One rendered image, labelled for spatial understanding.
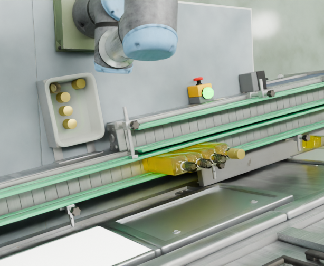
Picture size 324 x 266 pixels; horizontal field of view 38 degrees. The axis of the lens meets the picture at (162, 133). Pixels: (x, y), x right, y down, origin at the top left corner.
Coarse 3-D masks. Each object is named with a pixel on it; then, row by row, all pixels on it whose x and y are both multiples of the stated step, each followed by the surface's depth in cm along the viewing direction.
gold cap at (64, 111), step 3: (60, 108) 154; (63, 108) 152; (66, 108) 152; (69, 108) 152; (60, 111) 154; (63, 111) 151; (66, 111) 152; (69, 111) 152; (72, 111) 153; (60, 114) 155; (63, 114) 152; (66, 114) 152; (69, 114) 152
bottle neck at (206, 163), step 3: (198, 159) 145; (201, 159) 144; (204, 159) 143; (207, 159) 142; (210, 159) 143; (198, 162) 145; (201, 162) 144; (204, 162) 142; (207, 162) 144; (210, 162) 143; (198, 165) 145; (201, 165) 144; (204, 165) 142; (207, 165) 144; (210, 165) 143; (207, 168) 142
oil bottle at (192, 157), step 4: (168, 152) 159; (172, 152) 158; (176, 152) 157; (180, 152) 155; (184, 152) 154; (188, 152) 153; (192, 152) 152; (196, 152) 150; (188, 156) 147; (192, 156) 146; (196, 156) 146; (200, 156) 147; (188, 160) 146; (192, 160) 146; (200, 168) 147
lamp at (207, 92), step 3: (207, 87) 180; (204, 90) 179; (207, 90) 178; (210, 90) 178; (204, 93) 178; (207, 93) 178; (210, 93) 178; (213, 93) 180; (204, 96) 179; (207, 96) 178; (210, 96) 179
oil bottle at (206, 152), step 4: (184, 148) 160; (188, 148) 159; (192, 148) 157; (196, 148) 156; (200, 148) 155; (204, 148) 153; (208, 148) 152; (212, 148) 152; (200, 152) 150; (204, 152) 149; (208, 152) 149; (212, 152) 150; (216, 152) 151; (204, 156) 149; (208, 156) 149
